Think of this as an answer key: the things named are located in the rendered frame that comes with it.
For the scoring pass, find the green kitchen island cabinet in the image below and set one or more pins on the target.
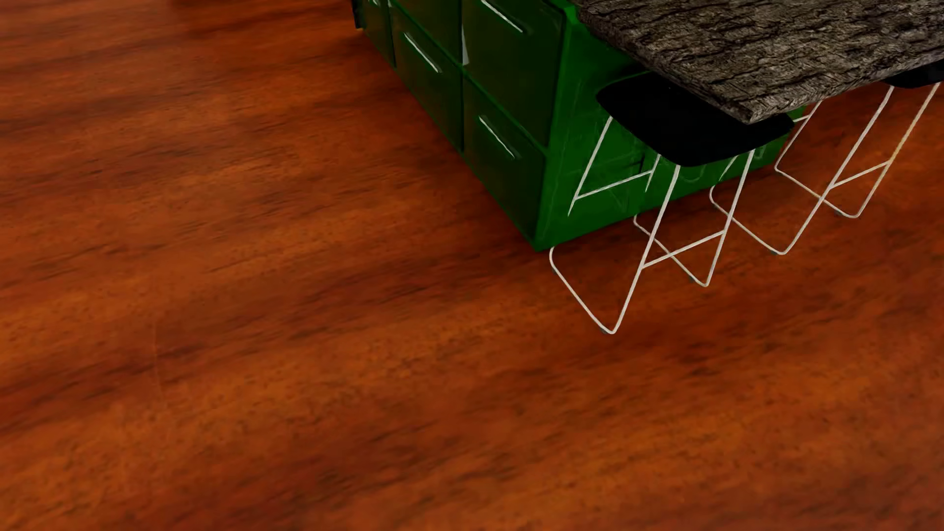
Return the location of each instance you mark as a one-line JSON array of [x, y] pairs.
[[509, 96]]

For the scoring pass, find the grey stone island countertop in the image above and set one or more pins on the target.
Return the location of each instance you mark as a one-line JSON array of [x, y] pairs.
[[767, 44]]

